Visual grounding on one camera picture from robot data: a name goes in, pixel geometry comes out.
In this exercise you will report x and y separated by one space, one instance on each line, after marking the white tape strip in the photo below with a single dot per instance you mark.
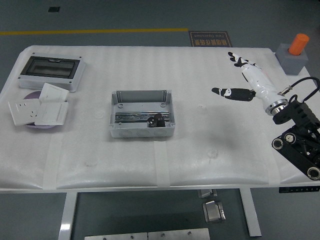
52 165

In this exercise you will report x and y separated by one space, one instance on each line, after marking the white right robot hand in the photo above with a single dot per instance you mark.
257 78

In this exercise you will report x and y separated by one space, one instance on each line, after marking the silver metal hinge block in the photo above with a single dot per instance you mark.
212 212

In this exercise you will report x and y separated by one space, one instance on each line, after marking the white wall socket panel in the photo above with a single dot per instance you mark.
23 112

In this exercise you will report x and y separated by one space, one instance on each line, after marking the white foam table mat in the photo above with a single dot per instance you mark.
140 67

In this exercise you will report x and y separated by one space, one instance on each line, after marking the small silver metal bracket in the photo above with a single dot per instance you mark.
206 193

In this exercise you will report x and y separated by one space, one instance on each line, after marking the black cylindrical battery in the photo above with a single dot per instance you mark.
160 119
151 122

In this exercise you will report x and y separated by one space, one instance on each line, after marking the black table control panel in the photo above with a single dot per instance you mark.
298 189

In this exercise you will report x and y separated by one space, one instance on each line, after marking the white wall switch panel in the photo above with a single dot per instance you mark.
52 113
53 93

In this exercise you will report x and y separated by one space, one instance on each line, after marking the grey metal base plate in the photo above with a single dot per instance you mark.
178 234
115 236

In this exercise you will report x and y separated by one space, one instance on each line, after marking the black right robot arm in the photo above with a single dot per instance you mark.
297 117

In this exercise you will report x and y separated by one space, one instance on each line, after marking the purple round plate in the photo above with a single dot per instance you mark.
33 96

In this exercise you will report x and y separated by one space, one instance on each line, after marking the dark floor hatch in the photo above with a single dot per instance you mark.
53 9

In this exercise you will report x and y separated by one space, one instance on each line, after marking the orange cylinder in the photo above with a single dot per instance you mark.
298 44

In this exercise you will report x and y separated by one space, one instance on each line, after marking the grey box with dark window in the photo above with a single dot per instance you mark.
50 66

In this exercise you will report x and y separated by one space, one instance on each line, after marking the grey block holder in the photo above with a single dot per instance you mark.
292 63

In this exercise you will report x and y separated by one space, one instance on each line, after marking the white table leg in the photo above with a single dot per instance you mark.
67 215
251 215

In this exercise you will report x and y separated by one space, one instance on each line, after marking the yellow floor tape line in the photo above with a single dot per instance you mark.
95 31

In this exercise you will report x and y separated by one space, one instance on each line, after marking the open grey junction box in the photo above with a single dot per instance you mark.
132 131

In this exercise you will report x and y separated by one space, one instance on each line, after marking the metal mounting rail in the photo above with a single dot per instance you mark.
132 116

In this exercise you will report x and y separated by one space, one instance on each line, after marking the black floor sign mat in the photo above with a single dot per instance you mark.
210 39

